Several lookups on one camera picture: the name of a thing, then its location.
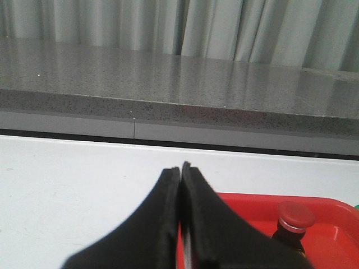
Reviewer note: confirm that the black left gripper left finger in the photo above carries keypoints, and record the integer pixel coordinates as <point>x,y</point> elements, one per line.
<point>146,239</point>

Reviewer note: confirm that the red mushroom push button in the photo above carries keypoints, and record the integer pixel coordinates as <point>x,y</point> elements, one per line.
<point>293,221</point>

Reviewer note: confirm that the grey granite counter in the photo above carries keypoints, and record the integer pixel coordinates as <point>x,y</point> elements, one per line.
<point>72,89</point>

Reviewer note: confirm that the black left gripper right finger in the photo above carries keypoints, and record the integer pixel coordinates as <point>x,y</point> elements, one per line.
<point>214,236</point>

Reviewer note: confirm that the red plastic tray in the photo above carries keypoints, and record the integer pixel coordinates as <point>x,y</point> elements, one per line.
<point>332,241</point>

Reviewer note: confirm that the white pleated curtain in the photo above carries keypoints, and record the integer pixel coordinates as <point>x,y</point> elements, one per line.
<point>311,34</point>

